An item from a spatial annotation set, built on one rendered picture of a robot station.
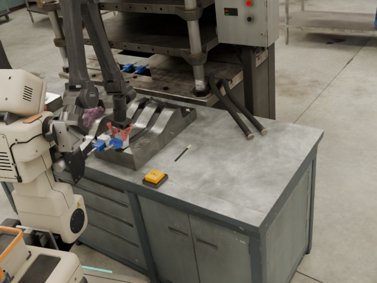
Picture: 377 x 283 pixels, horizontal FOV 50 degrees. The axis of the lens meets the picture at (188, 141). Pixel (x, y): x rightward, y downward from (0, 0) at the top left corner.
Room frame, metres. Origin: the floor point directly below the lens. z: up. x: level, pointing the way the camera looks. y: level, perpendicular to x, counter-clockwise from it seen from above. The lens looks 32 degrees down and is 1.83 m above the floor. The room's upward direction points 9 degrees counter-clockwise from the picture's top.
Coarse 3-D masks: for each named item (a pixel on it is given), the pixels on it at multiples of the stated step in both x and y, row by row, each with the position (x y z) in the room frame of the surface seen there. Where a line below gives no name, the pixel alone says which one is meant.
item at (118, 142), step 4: (120, 132) 1.55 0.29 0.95; (116, 136) 1.53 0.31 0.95; (120, 136) 1.51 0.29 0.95; (128, 136) 1.53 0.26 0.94; (112, 140) 1.50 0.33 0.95; (116, 140) 1.50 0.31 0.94; (120, 140) 1.50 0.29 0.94; (128, 140) 1.53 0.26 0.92; (112, 144) 1.48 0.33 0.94; (116, 144) 1.47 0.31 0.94; (120, 144) 1.49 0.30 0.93; (124, 144) 1.50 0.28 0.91; (104, 148) 1.45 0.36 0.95; (108, 148) 1.46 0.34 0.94; (116, 148) 1.47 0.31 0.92
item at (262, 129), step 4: (236, 100) 1.84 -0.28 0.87; (236, 104) 1.81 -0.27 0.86; (240, 104) 1.80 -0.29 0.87; (240, 108) 1.78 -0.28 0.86; (244, 108) 1.76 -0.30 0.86; (244, 112) 1.74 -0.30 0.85; (248, 112) 1.73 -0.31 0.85; (248, 116) 1.71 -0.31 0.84; (252, 116) 1.70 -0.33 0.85; (252, 120) 1.67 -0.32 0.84; (256, 120) 1.66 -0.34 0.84; (252, 124) 1.66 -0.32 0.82; (256, 124) 1.64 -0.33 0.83; (260, 124) 1.63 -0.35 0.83; (256, 128) 1.63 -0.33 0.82; (260, 128) 1.61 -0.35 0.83; (264, 128) 1.60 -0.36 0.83; (260, 132) 1.60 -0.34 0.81; (264, 132) 1.58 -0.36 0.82
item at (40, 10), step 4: (28, 4) 7.95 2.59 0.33; (28, 8) 7.94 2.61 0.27; (32, 8) 7.94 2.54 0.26; (36, 8) 7.89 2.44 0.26; (40, 8) 7.85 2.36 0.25; (36, 12) 7.69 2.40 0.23; (40, 12) 7.58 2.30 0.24; (44, 12) 7.49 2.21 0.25; (60, 12) 7.32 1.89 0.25; (100, 12) 6.82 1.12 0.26; (104, 12) 6.81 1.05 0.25; (108, 12) 6.86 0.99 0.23; (32, 16) 7.95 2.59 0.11; (60, 16) 7.10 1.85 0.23; (32, 20) 7.94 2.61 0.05
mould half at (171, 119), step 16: (128, 112) 1.81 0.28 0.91; (144, 112) 1.77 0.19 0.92; (176, 112) 1.72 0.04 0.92; (192, 112) 1.82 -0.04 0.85; (160, 128) 1.64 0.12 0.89; (176, 128) 1.70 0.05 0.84; (128, 144) 1.54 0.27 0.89; (144, 144) 1.52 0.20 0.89; (160, 144) 1.60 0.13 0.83; (112, 160) 1.54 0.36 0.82; (128, 160) 1.47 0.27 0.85; (144, 160) 1.50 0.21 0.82
